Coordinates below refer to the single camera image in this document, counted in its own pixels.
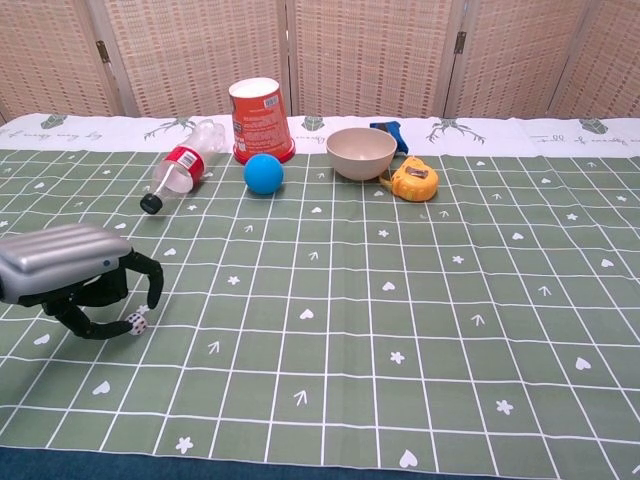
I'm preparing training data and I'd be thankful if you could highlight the clear plastic bottle red label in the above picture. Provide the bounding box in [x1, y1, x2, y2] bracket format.
[139, 119, 227, 216]

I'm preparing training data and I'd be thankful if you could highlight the woven folding screen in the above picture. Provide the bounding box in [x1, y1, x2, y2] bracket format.
[0, 0, 640, 126]

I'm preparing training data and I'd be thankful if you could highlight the green grid tablecloth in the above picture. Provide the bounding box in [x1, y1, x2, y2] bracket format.
[0, 112, 640, 476]

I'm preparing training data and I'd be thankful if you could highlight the beige bowl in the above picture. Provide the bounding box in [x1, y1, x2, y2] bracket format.
[325, 127, 399, 182]

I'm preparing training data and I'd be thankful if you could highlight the blue snack wrapper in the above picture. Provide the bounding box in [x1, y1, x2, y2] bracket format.
[369, 120, 410, 154]

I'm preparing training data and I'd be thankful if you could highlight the yellow tape measure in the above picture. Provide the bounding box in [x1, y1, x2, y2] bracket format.
[379, 155, 440, 203]

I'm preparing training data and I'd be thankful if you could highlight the blue ball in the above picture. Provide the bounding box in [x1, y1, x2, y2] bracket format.
[243, 152, 285, 196]

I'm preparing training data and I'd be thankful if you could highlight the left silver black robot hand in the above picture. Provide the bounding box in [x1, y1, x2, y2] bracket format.
[0, 222, 165, 342]

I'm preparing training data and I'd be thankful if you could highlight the red paper cup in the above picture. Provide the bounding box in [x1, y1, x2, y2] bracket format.
[228, 77, 297, 166]

